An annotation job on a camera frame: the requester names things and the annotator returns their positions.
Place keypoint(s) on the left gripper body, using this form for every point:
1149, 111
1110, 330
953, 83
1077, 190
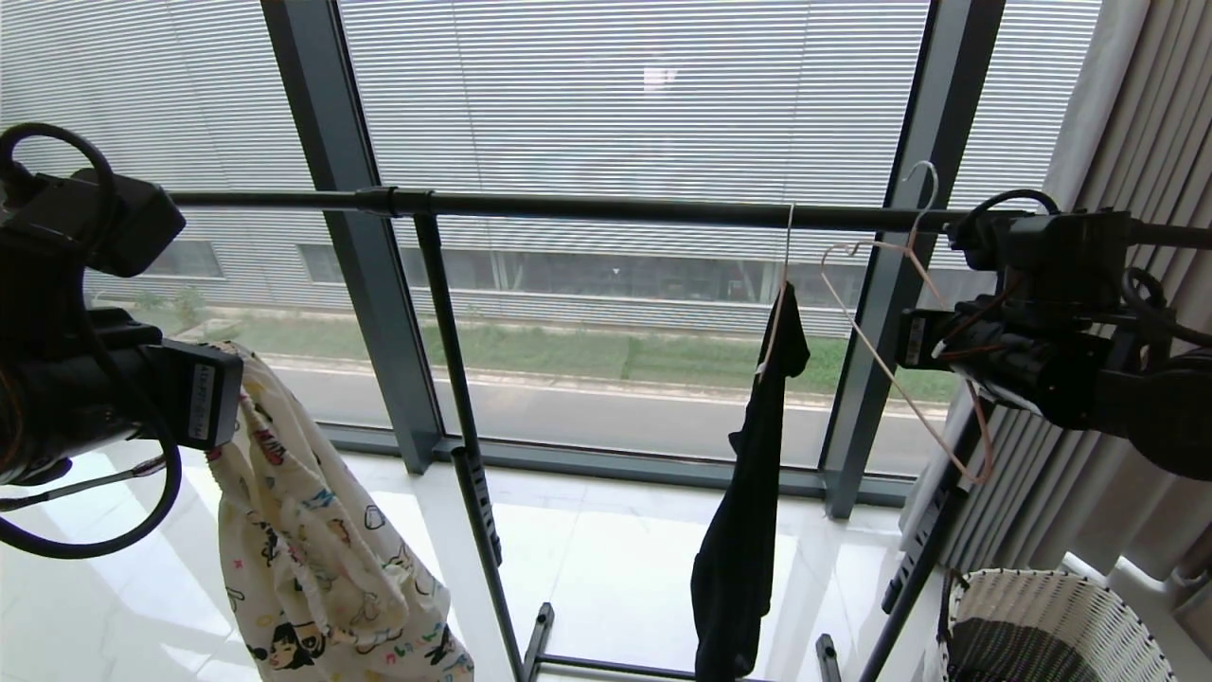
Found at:
194, 393

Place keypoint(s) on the cream printed garment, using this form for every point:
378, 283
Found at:
303, 549

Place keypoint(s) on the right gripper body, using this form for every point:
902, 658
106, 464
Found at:
975, 350

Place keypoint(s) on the beige curtain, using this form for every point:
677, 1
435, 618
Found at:
1136, 95

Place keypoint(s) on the window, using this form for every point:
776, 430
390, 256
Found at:
341, 142

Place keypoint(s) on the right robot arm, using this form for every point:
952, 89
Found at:
1155, 407

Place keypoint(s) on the pink clothes hanger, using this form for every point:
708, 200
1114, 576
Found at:
881, 355
784, 256

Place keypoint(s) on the white laundry basket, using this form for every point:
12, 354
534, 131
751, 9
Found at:
1051, 606

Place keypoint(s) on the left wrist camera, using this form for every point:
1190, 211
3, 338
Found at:
123, 223

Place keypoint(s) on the black clothes rack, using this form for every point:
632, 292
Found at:
615, 208

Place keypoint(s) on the black garment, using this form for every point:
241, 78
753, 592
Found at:
748, 530

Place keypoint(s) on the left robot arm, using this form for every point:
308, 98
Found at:
57, 388

